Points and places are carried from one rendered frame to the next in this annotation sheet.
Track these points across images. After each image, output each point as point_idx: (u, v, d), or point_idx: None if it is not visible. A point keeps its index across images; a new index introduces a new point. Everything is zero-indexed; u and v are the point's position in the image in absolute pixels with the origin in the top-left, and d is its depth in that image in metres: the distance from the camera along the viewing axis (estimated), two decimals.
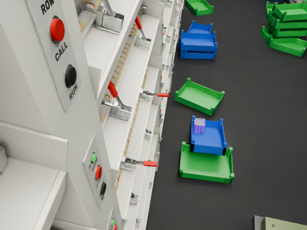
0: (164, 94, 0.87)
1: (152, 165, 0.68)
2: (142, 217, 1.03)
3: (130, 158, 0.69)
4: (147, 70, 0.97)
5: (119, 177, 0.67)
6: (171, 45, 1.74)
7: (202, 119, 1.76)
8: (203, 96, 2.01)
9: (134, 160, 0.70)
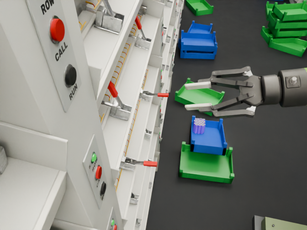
0: (164, 94, 0.87)
1: (152, 165, 0.68)
2: (142, 217, 1.03)
3: (130, 158, 0.69)
4: (147, 70, 0.97)
5: (119, 177, 0.67)
6: (171, 45, 1.74)
7: (202, 119, 1.76)
8: (203, 96, 2.01)
9: (134, 160, 0.70)
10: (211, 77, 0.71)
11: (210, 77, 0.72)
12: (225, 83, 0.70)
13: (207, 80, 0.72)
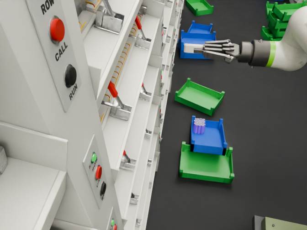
0: None
1: None
2: (142, 217, 1.03)
3: None
4: None
5: None
6: (171, 45, 1.74)
7: (202, 119, 1.76)
8: (203, 96, 2.01)
9: (127, 158, 0.69)
10: (203, 54, 0.98)
11: (203, 54, 0.97)
12: None
13: (200, 53, 0.98)
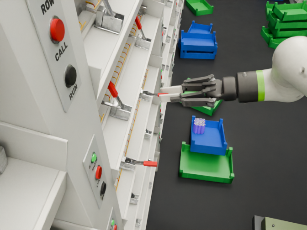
0: (164, 94, 0.87)
1: (152, 165, 0.68)
2: (142, 217, 1.03)
3: (130, 158, 0.69)
4: (147, 70, 0.97)
5: (119, 177, 0.67)
6: (171, 45, 1.74)
7: (202, 119, 1.76)
8: None
9: (134, 160, 0.70)
10: (182, 102, 0.84)
11: (181, 102, 0.83)
12: (194, 98, 0.84)
13: (178, 101, 0.84)
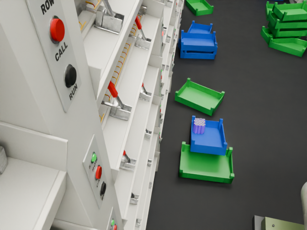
0: None
1: None
2: (142, 217, 1.03)
3: None
4: None
5: None
6: (171, 45, 1.74)
7: (202, 119, 1.76)
8: (203, 96, 2.01)
9: (127, 158, 0.69)
10: None
11: None
12: None
13: None
